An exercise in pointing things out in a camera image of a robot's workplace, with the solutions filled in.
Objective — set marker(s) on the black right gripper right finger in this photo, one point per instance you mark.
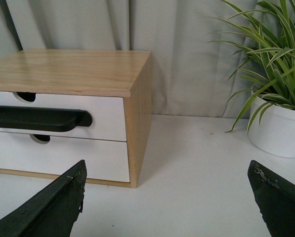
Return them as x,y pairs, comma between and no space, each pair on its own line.
275,197

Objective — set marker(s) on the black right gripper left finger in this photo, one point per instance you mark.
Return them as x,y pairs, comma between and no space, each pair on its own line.
52,211

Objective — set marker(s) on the black drawer handle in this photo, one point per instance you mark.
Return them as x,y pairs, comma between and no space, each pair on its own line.
43,119

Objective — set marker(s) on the wooden drawer cabinet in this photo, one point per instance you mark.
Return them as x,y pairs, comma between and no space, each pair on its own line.
105,73

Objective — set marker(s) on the white plant pot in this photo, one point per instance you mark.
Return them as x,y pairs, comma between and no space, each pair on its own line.
273,130

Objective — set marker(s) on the grey curtain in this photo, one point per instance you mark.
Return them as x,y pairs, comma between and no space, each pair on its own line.
193,60

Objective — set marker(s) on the green spider plant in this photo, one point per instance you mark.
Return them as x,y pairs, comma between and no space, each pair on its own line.
270,60

